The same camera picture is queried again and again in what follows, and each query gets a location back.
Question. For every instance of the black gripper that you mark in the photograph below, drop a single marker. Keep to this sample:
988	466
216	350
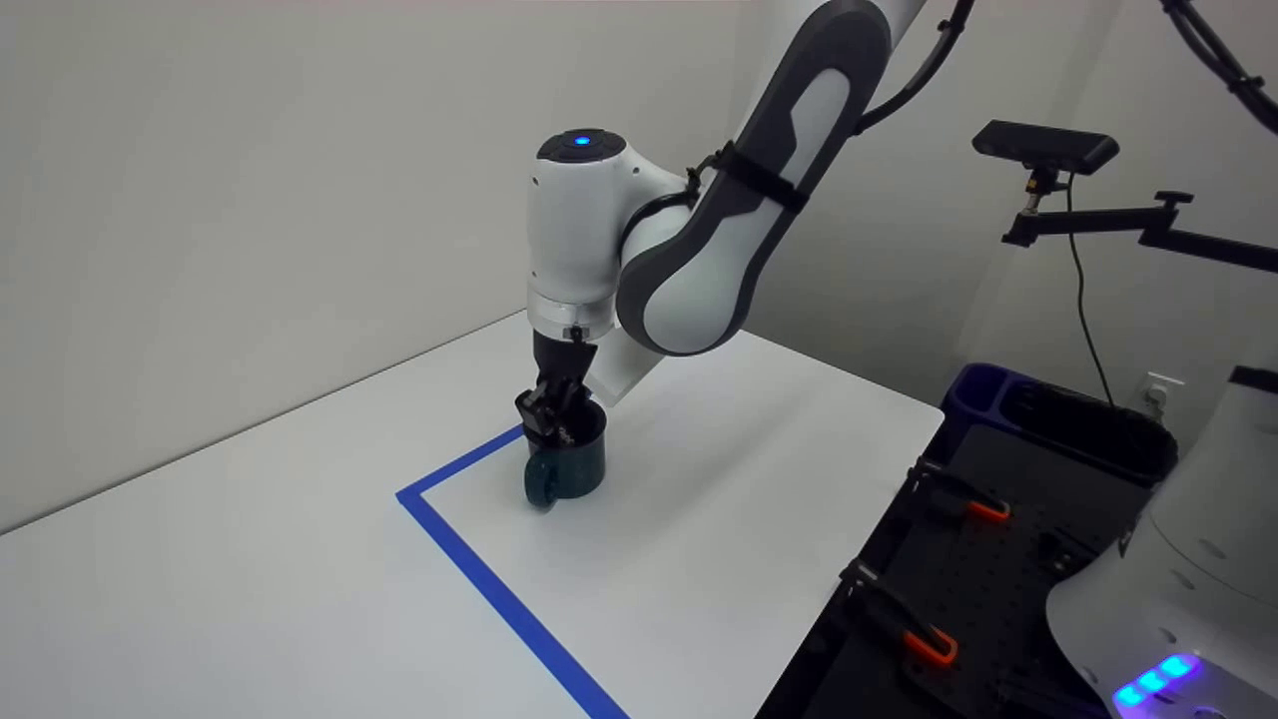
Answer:
563	361

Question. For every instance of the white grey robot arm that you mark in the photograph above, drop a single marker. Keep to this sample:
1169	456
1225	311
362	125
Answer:
585	226

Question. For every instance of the dark teal mug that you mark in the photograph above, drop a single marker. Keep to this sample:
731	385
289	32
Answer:
579	471

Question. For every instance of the blue tape strip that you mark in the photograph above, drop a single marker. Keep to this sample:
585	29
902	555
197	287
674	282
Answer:
461	466
514	606

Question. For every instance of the black orange clamp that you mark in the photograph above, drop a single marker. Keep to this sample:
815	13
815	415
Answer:
964	496
904	626

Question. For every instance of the blue bin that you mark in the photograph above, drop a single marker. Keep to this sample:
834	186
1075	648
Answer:
973	391

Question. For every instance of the black perforated breadboard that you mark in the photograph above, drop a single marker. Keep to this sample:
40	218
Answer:
991	583

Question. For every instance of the black bin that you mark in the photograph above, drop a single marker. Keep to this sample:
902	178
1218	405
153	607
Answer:
1080	423

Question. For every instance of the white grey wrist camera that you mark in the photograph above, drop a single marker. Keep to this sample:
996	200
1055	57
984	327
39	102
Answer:
625	373

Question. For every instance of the black camera bar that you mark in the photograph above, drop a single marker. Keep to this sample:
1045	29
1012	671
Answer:
1045	145

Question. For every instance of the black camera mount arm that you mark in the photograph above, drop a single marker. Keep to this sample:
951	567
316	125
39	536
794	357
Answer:
1104	221

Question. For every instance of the white wall outlet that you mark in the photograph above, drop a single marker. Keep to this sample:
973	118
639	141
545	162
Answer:
1160	391

